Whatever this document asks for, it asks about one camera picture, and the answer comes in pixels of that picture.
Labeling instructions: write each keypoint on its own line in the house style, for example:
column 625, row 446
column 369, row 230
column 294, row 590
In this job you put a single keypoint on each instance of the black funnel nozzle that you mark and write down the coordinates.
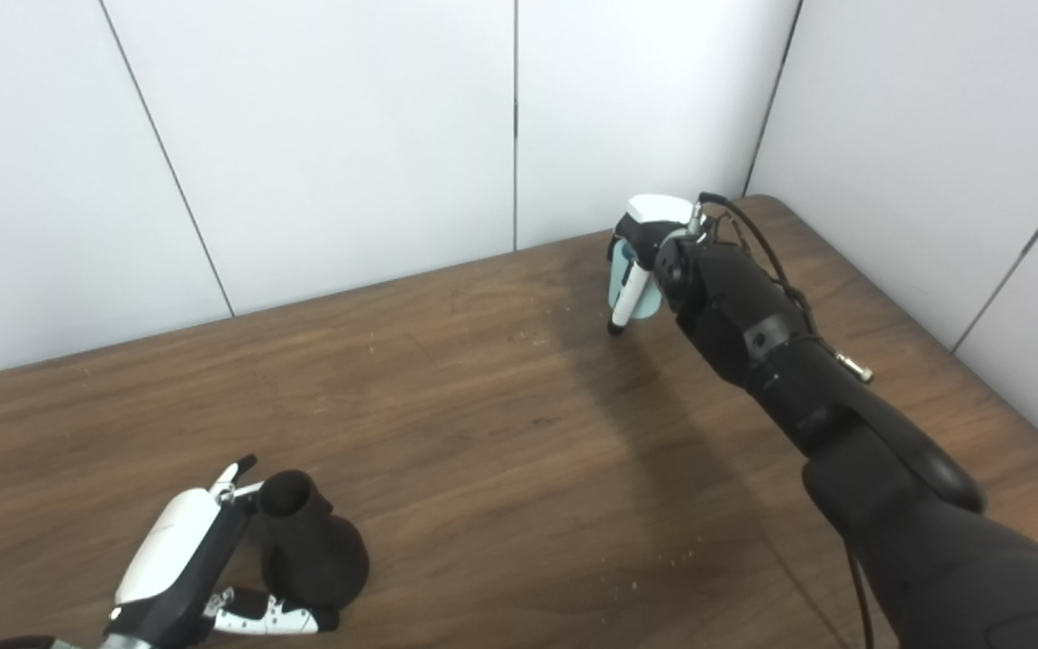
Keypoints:
column 312, row 550

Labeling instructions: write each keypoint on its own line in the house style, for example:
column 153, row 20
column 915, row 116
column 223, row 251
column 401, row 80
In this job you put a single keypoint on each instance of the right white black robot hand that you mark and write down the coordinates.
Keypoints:
column 659, row 209

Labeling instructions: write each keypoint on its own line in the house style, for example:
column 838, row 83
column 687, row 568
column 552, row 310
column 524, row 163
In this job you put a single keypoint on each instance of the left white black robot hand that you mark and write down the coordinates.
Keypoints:
column 172, row 550

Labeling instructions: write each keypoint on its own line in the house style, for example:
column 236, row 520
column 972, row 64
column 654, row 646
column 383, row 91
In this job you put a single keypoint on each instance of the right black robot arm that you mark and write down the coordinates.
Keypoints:
column 753, row 315

